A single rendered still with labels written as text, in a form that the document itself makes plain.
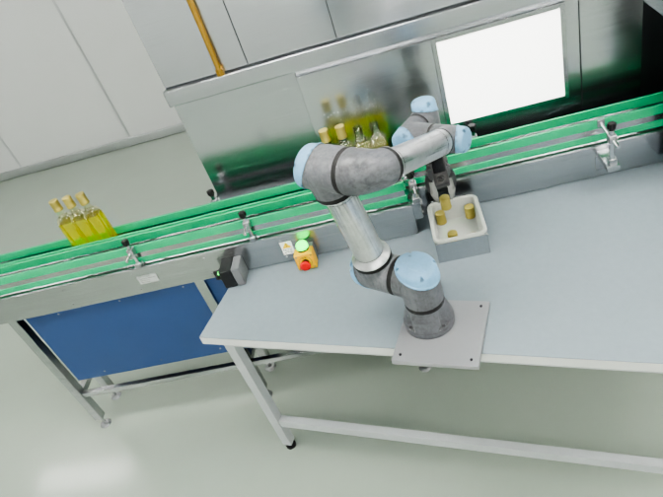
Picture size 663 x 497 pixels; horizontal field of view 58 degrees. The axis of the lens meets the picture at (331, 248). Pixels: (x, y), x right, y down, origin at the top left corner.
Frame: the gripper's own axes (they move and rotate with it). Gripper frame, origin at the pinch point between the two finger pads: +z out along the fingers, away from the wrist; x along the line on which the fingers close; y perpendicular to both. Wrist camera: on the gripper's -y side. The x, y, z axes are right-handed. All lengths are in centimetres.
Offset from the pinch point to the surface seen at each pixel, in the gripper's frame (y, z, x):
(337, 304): -21.4, 16.6, 41.1
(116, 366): 7, 54, 155
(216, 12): 37, -67, 59
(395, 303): -26.0, 16.7, 22.0
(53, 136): 328, 64, 338
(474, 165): 18.3, 1.5, -12.3
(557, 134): 18.6, -2.4, -40.9
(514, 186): 16.5, 13.2, -24.6
